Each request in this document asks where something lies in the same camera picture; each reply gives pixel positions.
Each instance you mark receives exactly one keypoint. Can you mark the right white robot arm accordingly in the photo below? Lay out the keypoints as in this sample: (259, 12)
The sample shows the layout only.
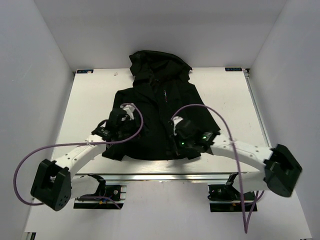
(277, 170)

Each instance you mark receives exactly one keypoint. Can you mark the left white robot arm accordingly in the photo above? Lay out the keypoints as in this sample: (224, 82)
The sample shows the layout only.
(55, 181)

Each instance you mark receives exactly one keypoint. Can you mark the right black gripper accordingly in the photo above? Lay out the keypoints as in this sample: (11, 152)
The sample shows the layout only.
(178, 149)

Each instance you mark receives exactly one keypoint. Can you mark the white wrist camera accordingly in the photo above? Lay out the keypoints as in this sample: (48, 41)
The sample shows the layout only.
(129, 109)
(175, 121)

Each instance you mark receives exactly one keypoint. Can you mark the blue table sticker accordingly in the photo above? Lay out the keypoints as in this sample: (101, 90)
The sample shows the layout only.
(84, 71)
(233, 69)

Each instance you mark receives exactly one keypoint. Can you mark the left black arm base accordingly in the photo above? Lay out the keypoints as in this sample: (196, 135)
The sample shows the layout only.
(112, 196)

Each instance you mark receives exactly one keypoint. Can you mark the left blue table sticker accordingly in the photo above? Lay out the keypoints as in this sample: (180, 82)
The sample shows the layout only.
(84, 71)

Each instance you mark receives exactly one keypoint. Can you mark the right blue table sticker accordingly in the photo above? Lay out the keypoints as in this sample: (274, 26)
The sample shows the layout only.
(233, 69)

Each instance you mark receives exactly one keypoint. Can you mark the aluminium table frame rail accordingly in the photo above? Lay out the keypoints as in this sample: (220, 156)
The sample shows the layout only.
(167, 177)

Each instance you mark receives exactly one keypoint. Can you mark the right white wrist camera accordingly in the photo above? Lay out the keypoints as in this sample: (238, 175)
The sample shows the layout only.
(175, 121)

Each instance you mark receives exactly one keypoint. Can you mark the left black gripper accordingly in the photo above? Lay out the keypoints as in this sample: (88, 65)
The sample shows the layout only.
(133, 122)

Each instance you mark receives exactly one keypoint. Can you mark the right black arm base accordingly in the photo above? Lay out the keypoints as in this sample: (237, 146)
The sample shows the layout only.
(224, 199)

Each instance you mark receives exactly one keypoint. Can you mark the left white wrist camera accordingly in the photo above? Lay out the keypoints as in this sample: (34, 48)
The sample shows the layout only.
(129, 109)

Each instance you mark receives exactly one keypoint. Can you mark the black jacket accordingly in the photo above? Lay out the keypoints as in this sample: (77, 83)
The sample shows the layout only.
(160, 88)

